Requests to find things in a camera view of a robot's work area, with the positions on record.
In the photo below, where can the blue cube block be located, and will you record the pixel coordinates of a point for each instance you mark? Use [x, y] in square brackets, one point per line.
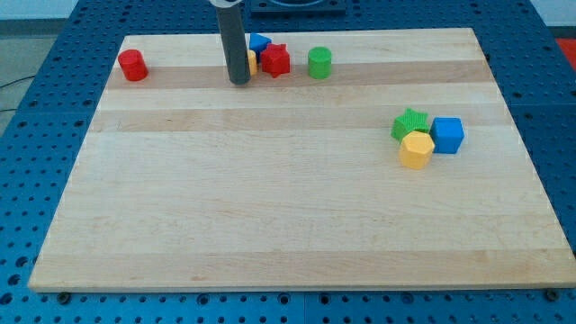
[447, 134]

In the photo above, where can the red star block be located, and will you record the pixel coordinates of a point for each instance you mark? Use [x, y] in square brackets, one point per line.
[275, 60]

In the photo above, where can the green cylinder block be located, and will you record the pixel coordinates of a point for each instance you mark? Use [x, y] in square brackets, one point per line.
[319, 62]

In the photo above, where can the green star block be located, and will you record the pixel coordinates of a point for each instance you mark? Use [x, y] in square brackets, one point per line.
[411, 120]

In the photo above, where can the yellow heart block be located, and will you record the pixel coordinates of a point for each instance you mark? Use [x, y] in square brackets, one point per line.
[252, 62]

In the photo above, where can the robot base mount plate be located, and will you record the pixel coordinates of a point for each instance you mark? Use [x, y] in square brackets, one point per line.
[261, 8]

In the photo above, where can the yellow hexagon block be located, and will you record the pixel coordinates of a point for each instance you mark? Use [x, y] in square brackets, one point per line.
[416, 150]

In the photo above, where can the red cylinder block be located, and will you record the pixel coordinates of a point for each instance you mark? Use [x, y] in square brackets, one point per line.
[132, 65]

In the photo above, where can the blue triangle block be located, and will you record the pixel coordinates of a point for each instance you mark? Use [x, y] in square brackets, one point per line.
[258, 43]

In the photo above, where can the wooden board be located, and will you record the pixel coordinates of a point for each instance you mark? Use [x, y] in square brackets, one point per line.
[188, 183]

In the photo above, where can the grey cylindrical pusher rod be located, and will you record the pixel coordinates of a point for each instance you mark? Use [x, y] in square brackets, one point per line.
[233, 40]

